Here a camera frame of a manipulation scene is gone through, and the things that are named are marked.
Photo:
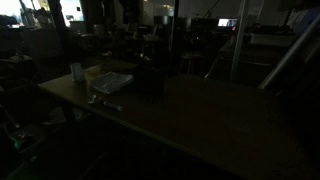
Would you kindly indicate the white terry towel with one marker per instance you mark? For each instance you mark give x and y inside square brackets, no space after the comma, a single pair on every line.
[111,82]

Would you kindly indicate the round wooden stool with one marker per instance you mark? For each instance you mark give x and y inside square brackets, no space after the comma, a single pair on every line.
[191,60]

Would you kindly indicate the white marker pen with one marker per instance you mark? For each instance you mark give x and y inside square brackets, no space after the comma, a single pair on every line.
[112,106]

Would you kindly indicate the white paper cup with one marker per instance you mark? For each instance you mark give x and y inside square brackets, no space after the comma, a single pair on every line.
[77,72]

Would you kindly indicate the lit computer monitor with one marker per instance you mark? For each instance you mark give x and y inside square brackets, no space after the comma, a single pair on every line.
[227,22]

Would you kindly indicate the slanted grey metal beam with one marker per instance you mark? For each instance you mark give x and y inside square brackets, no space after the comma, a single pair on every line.
[290,53]

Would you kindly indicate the upright grey metal post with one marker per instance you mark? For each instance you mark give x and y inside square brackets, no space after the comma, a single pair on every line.
[239,40]

